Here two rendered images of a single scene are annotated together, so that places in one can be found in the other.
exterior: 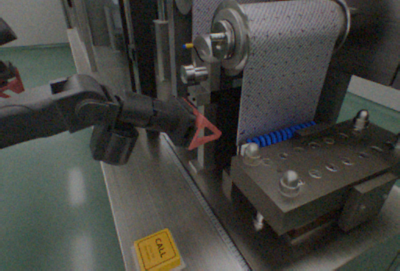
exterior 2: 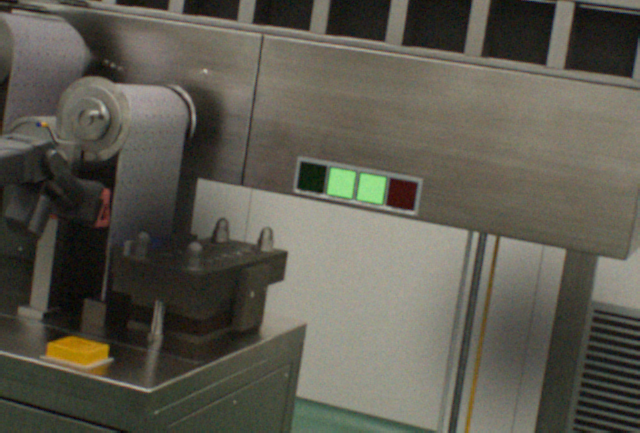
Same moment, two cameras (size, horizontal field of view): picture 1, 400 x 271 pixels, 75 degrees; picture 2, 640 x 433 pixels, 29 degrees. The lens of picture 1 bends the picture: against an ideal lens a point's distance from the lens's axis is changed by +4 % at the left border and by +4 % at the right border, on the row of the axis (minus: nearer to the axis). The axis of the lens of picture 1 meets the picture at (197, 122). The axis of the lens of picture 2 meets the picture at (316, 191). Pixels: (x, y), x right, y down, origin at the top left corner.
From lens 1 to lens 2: 171 cm
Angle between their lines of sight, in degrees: 48
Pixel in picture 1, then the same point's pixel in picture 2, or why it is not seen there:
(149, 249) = (72, 344)
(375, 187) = (257, 269)
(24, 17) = not seen: outside the picture
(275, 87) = (141, 177)
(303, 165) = not seen: hidden behind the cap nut
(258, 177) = (159, 264)
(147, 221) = (31, 346)
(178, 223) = not seen: hidden behind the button
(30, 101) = (17, 146)
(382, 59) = (228, 156)
